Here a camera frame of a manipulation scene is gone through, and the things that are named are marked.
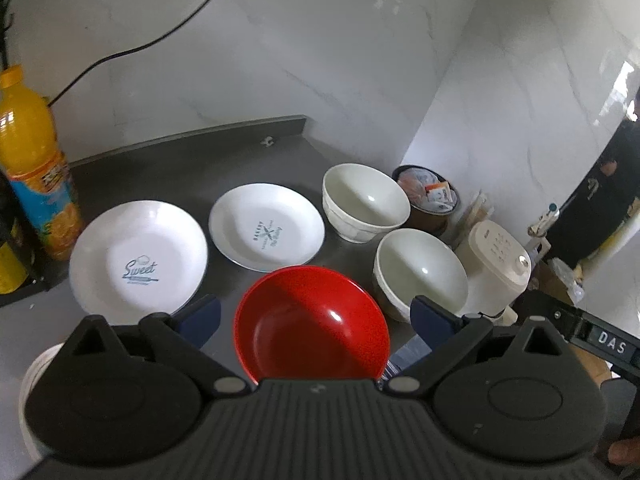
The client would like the white ceramic bowl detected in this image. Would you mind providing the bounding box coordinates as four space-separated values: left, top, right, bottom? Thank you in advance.
322 164 411 244
373 229 469 323

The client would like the white plate Sweet print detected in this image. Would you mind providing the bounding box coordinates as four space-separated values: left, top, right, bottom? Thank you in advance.
68 200 208 325

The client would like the red plastic bowl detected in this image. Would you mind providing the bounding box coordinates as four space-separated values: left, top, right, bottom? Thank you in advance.
232 266 390 382

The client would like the white plate Bakery print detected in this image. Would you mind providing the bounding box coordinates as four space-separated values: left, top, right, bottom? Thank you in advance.
208 183 326 273

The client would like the brown pot with bags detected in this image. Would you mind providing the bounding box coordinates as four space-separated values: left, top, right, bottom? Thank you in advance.
392 165 460 237

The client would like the yellow label dark bottle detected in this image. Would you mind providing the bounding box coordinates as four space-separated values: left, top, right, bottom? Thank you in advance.
0 177 29 295

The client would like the orange juice bottle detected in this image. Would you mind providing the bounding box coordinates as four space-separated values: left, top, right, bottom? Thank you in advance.
1 65 85 261

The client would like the black power cable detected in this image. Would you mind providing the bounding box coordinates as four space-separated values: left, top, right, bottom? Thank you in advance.
46 0 248 109

